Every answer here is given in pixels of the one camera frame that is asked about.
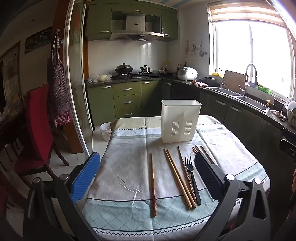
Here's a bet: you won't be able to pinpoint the checked apron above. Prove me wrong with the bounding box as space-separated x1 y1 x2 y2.
47 29 72 127

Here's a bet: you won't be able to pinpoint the plastic bags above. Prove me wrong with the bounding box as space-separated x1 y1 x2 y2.
87 73 113 84

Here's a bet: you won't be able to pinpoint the pale patterned tablecloth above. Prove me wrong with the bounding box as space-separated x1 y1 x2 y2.
82 115 271 235

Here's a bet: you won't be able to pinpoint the tall steel faucet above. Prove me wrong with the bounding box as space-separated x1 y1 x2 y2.
240 64 258 96

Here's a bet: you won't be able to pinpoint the white plastic utensil holder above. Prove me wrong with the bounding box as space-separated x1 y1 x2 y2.
161 100 202 143

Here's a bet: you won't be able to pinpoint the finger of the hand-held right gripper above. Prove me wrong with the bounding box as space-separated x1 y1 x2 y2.
279 139 296 158
281 128 296 140

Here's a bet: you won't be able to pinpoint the small steel faucet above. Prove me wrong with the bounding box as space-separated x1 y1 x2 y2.
214 68 224 88

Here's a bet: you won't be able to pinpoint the reddish brown wooden chopstick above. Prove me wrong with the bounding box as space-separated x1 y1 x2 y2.
149 152 157 218

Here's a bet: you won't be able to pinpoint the steel range hood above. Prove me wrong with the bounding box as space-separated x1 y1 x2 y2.
109 13 165 42

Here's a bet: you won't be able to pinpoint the dark patterned wooden chopstick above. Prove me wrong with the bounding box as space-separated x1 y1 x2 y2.
177 146 197 204

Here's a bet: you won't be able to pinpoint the hanging kitchen tools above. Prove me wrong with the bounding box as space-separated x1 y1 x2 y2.
184 39 207 57

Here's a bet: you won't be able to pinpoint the green window sill containers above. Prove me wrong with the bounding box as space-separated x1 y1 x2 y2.
246 81 271 94

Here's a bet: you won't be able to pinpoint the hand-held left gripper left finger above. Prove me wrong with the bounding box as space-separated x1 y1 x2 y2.
23 152 101 241

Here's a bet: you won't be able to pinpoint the gas stove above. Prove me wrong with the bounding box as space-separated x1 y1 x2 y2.
113 72 160 80

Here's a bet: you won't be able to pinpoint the white trash bin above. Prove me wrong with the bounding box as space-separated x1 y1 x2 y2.
100 123 112 142

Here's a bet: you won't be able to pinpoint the green drawer base cabinets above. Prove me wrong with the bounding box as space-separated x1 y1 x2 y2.
87 80 162 121

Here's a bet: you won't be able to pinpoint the striped window blind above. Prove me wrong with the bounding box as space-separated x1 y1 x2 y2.
206 0 286 24

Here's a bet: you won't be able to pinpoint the brown rag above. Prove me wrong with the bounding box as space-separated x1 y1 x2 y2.
270 110 287 122

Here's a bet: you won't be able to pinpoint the framed wall picture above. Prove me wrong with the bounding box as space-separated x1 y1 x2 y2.
2 42 22 99

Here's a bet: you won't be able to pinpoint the dish rack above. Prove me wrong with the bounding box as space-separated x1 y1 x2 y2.
285 98 296 127

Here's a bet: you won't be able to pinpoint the dark base cabinets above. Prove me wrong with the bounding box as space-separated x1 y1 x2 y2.
162 80 296 186

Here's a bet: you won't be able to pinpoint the sliding glass door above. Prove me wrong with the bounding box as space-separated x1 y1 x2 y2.
63 0 96 158

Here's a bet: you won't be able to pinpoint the wooden cutting board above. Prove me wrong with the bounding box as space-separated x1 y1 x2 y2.
223 70 247 92

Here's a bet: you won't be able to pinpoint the dark wall poster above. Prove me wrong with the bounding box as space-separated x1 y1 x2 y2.
24 27 53 54

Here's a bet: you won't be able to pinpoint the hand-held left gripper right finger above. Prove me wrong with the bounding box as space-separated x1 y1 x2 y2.
194 153 271 241

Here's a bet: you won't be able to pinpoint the light brown wooden chopstick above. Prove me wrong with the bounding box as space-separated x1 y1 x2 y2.
166 149 197 208
163 148 192 210

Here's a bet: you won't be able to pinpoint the white rice cooker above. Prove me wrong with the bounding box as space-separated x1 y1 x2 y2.
177 67 199 81

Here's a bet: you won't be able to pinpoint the steel double sink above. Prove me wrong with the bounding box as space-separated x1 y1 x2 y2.
208 86 271 112

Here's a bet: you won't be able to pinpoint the black wok with lid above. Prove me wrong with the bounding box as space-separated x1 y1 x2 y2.
115 62 134 75

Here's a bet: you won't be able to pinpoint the red wooden chair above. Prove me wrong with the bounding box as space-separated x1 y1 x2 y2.
14 83 70 179

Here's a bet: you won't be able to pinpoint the green wall cabinets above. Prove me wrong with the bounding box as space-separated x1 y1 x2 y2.
85 3 180 42

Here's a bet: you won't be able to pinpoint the black plastic fork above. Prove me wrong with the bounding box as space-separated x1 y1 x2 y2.
184 156 201 206

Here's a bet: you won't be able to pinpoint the window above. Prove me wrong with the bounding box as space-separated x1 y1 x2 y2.
209 20 296 99

